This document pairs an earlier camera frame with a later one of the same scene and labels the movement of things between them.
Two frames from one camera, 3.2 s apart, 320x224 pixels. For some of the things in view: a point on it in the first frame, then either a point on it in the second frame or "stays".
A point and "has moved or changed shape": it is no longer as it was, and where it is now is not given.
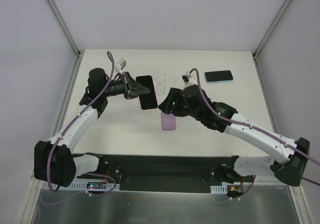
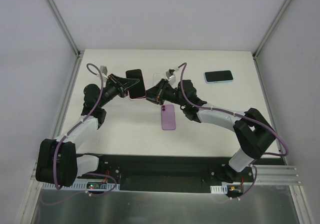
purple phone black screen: (168, 121) stays
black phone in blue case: (217, 76) stays
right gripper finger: (169, 106) → (155, 92)
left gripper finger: (136, 88) → (123, 83)
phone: (148, 101) has moved or changed shape
